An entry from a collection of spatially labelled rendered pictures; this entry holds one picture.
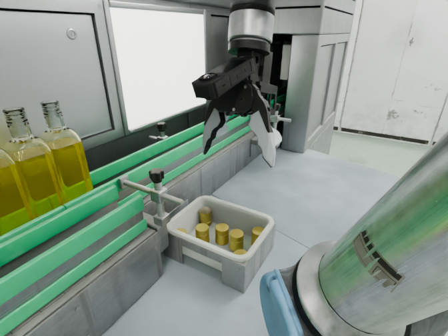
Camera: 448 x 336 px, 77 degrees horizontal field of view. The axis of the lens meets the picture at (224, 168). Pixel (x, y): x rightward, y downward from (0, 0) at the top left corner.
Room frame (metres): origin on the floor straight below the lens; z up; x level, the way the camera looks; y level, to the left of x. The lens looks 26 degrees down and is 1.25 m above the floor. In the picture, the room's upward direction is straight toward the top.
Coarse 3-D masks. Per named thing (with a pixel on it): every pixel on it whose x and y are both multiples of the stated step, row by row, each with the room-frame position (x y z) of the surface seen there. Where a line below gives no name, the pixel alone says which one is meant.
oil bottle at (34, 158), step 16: (16, 144) 0.42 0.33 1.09; (32, 144) 0.43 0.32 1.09; (16, 160) 0.41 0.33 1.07; (32, 160) 0.42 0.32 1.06; (48, 160) 0.44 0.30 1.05; (32, 176) 0.41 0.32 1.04; (48, 176) 0.43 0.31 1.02; (32, 192) 0.41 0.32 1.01; (48, 192) 0.43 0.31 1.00; (48, 208) 0.42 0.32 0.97
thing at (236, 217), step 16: (192, 208) 0.62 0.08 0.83; (224, 208) 0.63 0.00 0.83; (240, 208) 0.60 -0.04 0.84; (176, 224) 0.56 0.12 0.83; (192, 224) 0.60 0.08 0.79; (240, 224) 0.60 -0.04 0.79; (256, 224) 0.58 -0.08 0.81; (272, 224) 0.54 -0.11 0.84; (192, 240) 0.48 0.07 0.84; (256, 240) 0.48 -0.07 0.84; (224, 256) 0.44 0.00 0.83; (240, 256) 0.43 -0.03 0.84
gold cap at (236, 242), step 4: (232, 232) 0.54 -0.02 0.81; (236, 232) 0.54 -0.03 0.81; (240, 232) 0.54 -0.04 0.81; (232, 236) 0.53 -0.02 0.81; (236, 236) 0.53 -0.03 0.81; (240, 236) 0.53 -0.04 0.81; (232, 240) 0.52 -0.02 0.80; (236, 240) 0.52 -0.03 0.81; (240, 240) 0.52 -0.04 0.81; (232, 244) 0.52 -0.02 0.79; (236, 244) 0.52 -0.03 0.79; (240, 244) 0.52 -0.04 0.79; (232, 248) 0.52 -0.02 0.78; (236, 248) 0.52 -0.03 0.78; (240, 248) 0.52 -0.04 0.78
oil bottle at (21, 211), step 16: (0, 160) 0.38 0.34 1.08; (0, 176) 0.38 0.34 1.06; (16, 176) 0.39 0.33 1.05; (0, 192) 0.37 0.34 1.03; (16, 192) 0.39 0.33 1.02; (0, 208) 0.36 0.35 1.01; (16, 208) 0.38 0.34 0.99; (32, 208) 0.40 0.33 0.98; (0, 224) 0.36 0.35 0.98; (16, 224) 0.37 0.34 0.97
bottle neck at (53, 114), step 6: (42, 102) 0.49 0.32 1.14; (48, 102) 0.50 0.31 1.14; (54, 102) 0.49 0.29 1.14; (42, 108) 0.48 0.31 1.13; (48, 108) 0.48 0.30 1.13; (54, 108) 0.48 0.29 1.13; (60, 108) 0.50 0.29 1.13; (48, 114) 0.48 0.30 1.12; (54, 114) 0.48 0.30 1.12; (60, 114) 0.49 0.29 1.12; (48, 120) 0.48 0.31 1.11; (54, 120) 0.48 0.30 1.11; (60, 120) 0.49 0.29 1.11; (48, 126) 0.48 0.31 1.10; (54, 126) 0.48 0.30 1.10; (60, 126) 0.48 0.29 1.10
